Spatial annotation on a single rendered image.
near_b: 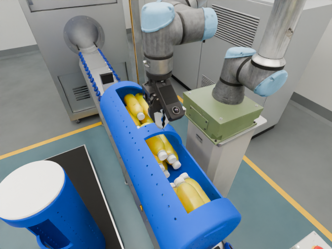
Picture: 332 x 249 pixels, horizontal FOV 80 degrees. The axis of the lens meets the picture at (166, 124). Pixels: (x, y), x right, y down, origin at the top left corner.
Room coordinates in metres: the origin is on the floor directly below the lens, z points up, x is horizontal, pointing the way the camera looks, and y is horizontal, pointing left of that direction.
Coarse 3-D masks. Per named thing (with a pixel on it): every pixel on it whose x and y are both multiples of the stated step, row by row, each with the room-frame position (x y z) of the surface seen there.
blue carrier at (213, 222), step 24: (120, 96) 0.97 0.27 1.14; (120, 120) 0.69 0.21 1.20; (120, 144) 0.59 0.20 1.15; (144, 144) 0.52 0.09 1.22; (144, 168) 0.43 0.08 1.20; (168, 168) 0.58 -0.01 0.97; (192, 168) 0.53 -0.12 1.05; (144, 192) 0.35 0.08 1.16; (168, 192) 0.32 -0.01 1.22; (216, 192) 0.39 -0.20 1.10; (168, 216) 0.25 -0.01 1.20; (192, 216) 0.24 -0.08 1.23; (216, 216) 0.24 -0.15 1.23; (240, 216) 0.27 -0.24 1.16; (168, 240) 0.20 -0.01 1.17; (192, 240) 0.18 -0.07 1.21; (216, 240) 0.23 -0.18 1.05
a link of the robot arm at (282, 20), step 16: (288, 0) 0.66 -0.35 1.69; (304, 0) 0.65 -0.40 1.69; (272, 16) 0.68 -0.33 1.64; (288, 16) 0.65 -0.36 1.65; (272, 32) 0.66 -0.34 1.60; (288, 32) 0.65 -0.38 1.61; (272, 48) 0.65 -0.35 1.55; (256, 64) 0.66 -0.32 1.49; (272, 64) 0.64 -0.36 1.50; (240, 80) 0.71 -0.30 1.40; (256, 80) 0.64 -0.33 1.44; (272, 80) 0.61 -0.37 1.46
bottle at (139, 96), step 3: (138, 93) 1.01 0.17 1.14; (141, 93) 1.02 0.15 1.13; (135, 96) 1.00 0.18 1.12; (138, 96) 0.99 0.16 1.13; (141, 96) 0.98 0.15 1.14; (138, 99) 0.96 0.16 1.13; (141, 99) 0.95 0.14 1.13; (141, 102) 0.93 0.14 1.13; (144, 102) 0.92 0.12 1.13; (141, 105) 0.91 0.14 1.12; (144, 105) 0.90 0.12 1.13; (147, 105) 0.90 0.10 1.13; (144, 108) 0.88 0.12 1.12; (147, 108) 0.88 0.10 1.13; (144, 111) 0.87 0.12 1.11; (147, 111) 0.87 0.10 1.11; (147, 114) 0.86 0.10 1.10
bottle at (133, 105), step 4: (124, 96) 0.97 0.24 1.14; (128, 96) 0.95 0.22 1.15; (132, 96) 0.96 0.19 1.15; (124, 100) 0.95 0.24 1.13; (128, 100) 0.92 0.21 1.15; (132, 100) 0.91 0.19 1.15; (136, 100) 0.92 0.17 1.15; (128, 104) 0.90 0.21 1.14; (132, 104) 0.88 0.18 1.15; (136, 104) 0.88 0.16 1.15; (128, 108) 0.89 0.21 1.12; (132, 108) 0.85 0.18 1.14; (136, 108) 0.85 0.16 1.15; (140, 108) 0.85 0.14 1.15; (132, 112) 0.84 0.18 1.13; (136, 112) 0.83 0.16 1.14; (140, 112) 0.83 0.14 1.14; (136, 116) 0.82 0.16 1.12
